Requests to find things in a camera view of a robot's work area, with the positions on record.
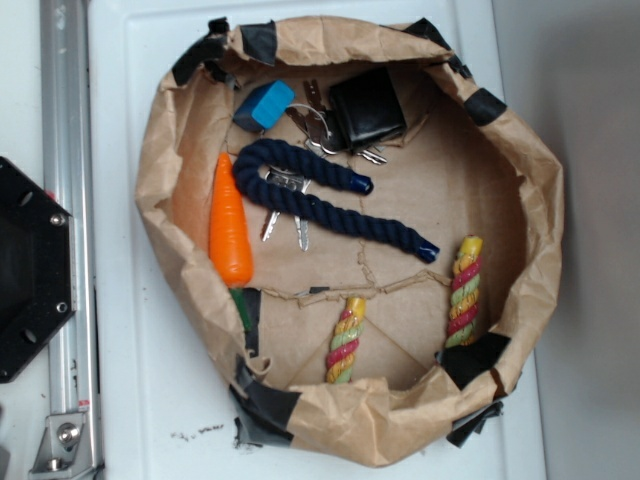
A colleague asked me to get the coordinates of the brown paper bag bin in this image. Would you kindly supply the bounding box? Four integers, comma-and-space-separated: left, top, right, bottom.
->
135, 16, 564, 467

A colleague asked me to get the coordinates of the silver key pair lower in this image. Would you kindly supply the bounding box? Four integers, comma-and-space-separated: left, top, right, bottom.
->
261, 167, 311, 252

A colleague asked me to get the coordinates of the orange plastic carrot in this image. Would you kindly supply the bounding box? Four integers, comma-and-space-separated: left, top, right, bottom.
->
209, 152, 254, 332

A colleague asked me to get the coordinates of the silver key bunch upper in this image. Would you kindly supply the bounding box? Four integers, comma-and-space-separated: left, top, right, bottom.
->
285, 79, 389, 166

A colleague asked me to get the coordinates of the black leather wallet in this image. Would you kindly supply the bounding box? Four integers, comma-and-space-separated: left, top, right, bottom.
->
329, 67, 407, 153

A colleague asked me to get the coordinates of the blue foam block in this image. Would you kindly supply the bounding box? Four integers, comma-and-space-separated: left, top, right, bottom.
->
233, 80, 295, 132

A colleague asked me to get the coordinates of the navy blue twisted rope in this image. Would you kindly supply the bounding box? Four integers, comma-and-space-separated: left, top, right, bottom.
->
232, 138, 442, 264

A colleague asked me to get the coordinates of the multicolored twisted rope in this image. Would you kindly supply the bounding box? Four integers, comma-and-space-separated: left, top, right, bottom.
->
325, 235, 485, 385

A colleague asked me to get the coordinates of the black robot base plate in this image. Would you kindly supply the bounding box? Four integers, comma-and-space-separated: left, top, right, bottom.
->
1, 157, 75, 384

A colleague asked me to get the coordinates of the aluminium extrusion rail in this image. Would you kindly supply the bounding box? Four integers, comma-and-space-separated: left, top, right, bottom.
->
40, 1, 104, 479

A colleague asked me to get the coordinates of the metal corner bracket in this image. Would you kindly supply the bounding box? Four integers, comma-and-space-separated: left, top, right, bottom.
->
28, 412, 94, 479

